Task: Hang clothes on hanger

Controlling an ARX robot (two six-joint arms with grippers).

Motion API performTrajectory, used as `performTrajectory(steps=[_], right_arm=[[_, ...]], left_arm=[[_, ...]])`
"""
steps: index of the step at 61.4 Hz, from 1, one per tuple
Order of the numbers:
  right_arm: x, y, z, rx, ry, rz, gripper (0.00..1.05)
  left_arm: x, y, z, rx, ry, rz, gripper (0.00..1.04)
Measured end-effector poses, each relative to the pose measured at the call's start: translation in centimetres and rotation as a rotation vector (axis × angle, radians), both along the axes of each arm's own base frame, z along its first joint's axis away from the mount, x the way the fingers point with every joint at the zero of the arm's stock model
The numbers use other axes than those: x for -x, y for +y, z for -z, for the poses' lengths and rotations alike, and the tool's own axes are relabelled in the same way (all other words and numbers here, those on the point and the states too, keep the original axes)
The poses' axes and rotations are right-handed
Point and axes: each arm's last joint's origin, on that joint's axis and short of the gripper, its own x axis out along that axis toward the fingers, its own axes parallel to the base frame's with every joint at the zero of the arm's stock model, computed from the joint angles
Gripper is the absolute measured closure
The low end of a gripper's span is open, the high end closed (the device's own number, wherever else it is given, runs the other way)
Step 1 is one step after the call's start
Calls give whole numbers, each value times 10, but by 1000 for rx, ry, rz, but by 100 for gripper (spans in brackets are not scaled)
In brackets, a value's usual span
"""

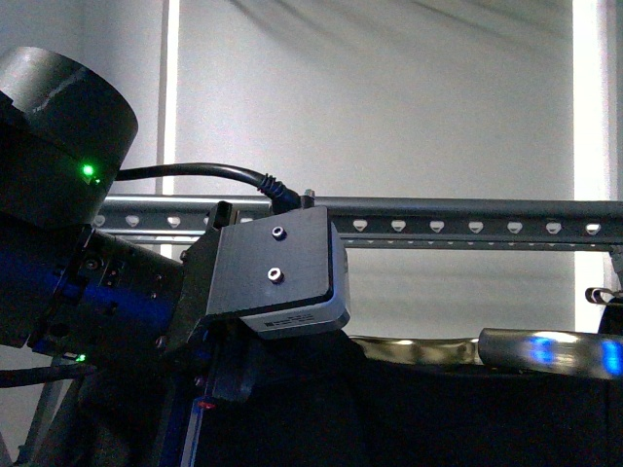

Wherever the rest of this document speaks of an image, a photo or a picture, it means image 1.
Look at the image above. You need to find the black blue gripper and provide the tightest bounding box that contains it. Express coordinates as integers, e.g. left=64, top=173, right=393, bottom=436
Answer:
left=33, top=201, right=258, bottom=466

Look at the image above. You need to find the black printed t-shirt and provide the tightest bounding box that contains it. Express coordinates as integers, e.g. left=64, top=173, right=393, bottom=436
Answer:
left=195, top=332, right=622, bottom=466

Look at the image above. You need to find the metal clothes hanger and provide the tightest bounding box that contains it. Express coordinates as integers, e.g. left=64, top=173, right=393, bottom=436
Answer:
left=585, top=287, right=622, bottom=307

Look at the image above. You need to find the perforated metal rack beam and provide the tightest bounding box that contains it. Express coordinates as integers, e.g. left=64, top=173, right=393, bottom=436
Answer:
left=94, top=195, right=622, bottom=253

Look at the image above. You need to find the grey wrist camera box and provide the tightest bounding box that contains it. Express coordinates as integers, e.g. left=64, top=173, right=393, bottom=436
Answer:
left=206, top=206, right=350, bottom=340

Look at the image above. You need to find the black camera cable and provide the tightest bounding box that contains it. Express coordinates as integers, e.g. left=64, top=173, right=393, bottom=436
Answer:
left=115, top=162, right=303, bottom=213

